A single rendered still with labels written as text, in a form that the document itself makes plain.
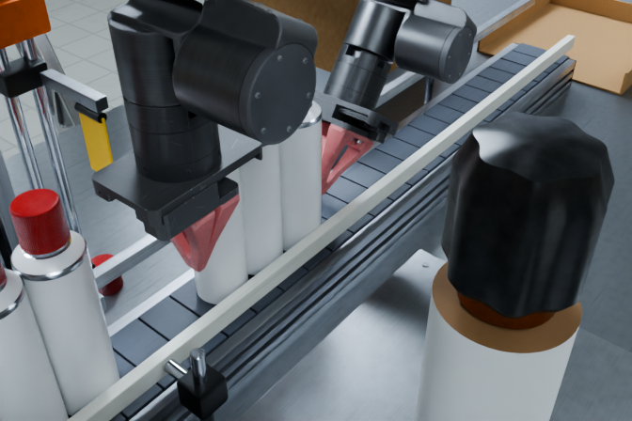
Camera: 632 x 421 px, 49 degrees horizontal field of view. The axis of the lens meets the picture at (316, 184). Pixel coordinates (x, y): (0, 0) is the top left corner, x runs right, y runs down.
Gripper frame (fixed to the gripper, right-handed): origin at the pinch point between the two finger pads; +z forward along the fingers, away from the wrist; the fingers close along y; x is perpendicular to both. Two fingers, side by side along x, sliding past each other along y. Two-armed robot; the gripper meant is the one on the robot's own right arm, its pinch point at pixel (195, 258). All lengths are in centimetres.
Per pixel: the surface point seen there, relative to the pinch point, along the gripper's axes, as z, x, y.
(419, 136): 14.1, 6.7, 44.7
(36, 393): 5.5, 3.5, -12.9
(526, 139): -16.2, -21.5, 5.3
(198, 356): 6.4, -2.6, -3.0
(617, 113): 20, -9, 77
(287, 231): 10.4, 4.9, 15.9
